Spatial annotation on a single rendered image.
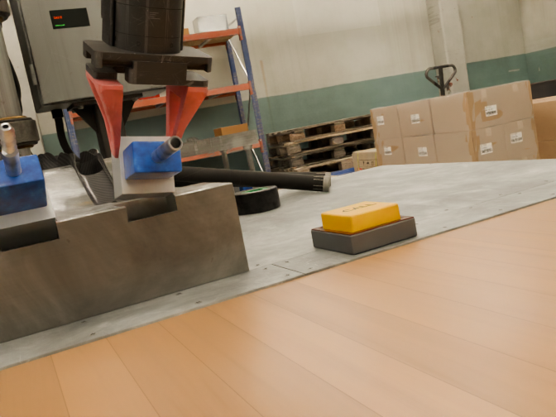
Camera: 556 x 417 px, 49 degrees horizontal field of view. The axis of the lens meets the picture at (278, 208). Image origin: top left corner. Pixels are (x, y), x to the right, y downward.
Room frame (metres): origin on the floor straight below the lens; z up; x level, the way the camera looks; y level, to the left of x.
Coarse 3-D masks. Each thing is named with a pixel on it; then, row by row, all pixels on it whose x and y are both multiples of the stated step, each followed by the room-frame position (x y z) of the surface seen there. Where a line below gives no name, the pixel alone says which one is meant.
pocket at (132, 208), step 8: (136, 200) 0.60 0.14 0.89; (144, 200) 0.60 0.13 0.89; (152, 200) 0.61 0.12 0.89; (160, 200) 0.61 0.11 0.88; (168, 200) 0.60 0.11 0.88; (128, 208) 0.60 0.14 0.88; (136, 208) 0.60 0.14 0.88; (144, 208) 0.60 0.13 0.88; (152, 208) 0.61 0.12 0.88; (160, 208) 0.61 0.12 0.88; (168, 208) 0.61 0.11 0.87; (176, 208) 0.57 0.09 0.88; (128, 216) 0.59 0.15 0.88; (136, 216) 0.60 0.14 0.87; (144, 216) 0.60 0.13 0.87; (152, 216) 0.56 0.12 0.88
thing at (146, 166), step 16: (128, 144) 0.57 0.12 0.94; (144, 144) 0.53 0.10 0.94; (160, 144) 0.54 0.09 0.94; (176, 144) 0.50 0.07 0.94; (112, 160) 0.59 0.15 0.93; (128, 160) 0.54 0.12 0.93; (144, 160) 0.53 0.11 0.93; (160, 160) 0.52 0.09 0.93; (176, 160) 0.54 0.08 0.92; (128, 176) 0.55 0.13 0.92; (144, 176) 0.55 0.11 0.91; (160, 176) 0.56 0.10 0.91; (128, 192) 0.56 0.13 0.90; (144, 192) 0.56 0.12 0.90; (160, 192) 0.57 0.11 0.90
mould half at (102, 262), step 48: (48, 192) 0.77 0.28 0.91; (192, 192) 0.58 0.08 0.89; (96, 240) 0.54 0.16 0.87; (144, 240) 0.55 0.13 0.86; (192, 240) 0.57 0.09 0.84; (240, 240) 0.59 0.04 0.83; (0, 288) 0.50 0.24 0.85; (48, 288) 0.52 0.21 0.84; (96, 288) 0.53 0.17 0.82; (144, 288) 0.55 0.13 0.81; (0, 336) 0.50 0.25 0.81
